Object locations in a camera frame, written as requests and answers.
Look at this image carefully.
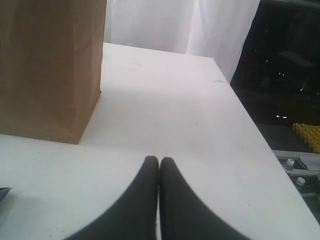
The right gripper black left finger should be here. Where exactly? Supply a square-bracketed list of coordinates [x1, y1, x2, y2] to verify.
[68, 156, 159, 240]

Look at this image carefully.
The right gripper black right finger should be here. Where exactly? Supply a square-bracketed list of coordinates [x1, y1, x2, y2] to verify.
[159, 157, 237, 240]

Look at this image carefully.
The large brown paper bag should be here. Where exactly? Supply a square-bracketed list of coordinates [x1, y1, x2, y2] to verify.
[0, 0, 107, 144]

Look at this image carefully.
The yellow grid crate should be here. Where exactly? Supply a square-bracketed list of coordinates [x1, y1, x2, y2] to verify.
[292, 123, 320, 154]

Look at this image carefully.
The white backdrop curtain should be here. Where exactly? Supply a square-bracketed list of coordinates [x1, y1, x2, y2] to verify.
[104, 0, 259, 82]

